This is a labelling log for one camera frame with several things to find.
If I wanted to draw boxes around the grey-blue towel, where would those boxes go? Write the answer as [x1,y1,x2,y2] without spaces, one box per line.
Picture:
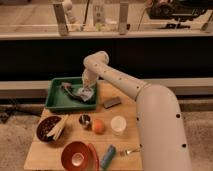
[77,87,94,102]

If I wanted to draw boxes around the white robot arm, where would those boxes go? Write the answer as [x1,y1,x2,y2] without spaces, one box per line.
[83,51,192,171]

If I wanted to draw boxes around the dark tongs in tray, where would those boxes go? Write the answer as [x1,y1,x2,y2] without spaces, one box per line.
[61,82,81,101]

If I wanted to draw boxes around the green plastic tray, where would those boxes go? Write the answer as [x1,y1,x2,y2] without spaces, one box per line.
[45,77,97,112]

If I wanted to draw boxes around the dark grey rectangular block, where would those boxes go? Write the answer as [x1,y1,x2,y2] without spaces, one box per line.
[103,97,121,109]

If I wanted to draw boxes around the wooden board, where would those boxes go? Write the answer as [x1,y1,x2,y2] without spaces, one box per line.
[24,81,139,171]

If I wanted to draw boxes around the white plastic cup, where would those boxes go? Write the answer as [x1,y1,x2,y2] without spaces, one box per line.
[110,116,127,135]

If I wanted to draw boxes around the orange fruit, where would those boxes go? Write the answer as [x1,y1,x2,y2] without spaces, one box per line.
[92,119,105,134]

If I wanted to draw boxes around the small metal cup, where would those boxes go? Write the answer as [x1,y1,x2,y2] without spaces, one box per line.
[79,114,91,129]

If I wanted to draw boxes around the metal fork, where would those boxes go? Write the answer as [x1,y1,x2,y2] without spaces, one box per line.
[119,147,141,156]

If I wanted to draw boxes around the dark brown bowl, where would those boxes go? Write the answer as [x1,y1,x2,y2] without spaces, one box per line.
[36,116,61,142]

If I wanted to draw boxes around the red plate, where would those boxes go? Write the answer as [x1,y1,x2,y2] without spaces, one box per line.
[88,143,99,171]

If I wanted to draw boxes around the blue-green cylinder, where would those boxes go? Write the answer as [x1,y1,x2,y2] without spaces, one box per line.
[100,145,116,170]

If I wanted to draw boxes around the red bowl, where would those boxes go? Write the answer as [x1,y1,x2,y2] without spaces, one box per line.
[61,141,89,171]

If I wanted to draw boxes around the black machine in background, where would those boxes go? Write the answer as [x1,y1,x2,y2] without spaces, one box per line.
[146,0,213,22]

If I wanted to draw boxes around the right metal post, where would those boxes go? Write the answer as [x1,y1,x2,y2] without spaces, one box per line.
[118,1,129,35]

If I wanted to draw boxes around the metal post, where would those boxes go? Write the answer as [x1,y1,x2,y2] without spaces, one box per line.
[53,1,69,36]
[118,1,129,35]

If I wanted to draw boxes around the left metal post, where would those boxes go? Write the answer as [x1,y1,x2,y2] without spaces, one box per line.
[53,1,69,36]

